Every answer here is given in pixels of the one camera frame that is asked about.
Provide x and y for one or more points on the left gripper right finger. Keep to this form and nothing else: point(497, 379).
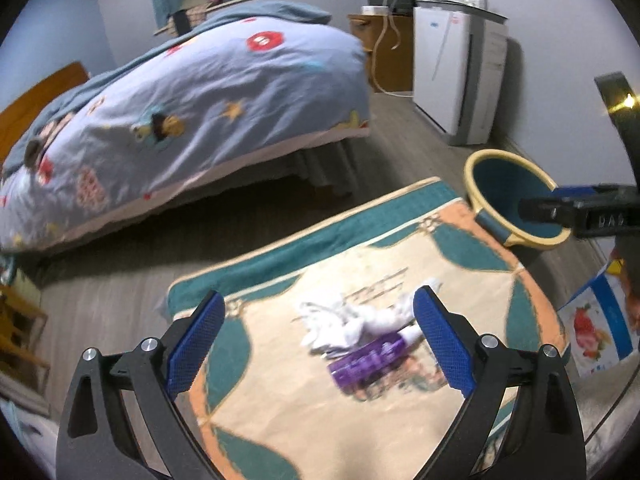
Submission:
point(544, 438)

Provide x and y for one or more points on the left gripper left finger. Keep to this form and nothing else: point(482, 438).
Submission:
point(96, 441)

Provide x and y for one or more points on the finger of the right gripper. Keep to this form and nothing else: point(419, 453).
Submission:
point(557, 210)
point(581, 191)

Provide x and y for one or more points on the purple spray bottle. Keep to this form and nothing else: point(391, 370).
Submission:
point(358, 368)

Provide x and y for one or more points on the teal yellow-rimmed trash bin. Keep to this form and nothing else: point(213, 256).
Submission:
point(495, 182)

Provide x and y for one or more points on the person's right hand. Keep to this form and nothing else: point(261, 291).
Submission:
point(632, 300)

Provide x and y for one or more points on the blue white cardboard box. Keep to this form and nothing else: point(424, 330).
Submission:
point(597, 324)

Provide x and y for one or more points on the small wooden stool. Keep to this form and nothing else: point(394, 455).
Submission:
point(21, 326)

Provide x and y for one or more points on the teal and peach rug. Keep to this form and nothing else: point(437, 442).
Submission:
point(319, 371)

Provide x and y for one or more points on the white air purifier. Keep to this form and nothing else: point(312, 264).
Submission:
point(458, 66)

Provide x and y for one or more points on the crumpled white tissue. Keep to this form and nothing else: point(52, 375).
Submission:
point(336, 327)

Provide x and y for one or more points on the wooden side cabinet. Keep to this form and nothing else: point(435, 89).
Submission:
point(388, 45)

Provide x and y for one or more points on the wooden headboard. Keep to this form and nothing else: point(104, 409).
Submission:
point(19, 115)

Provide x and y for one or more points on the blue cartoon duvet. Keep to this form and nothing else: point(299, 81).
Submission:
point(254, 82)

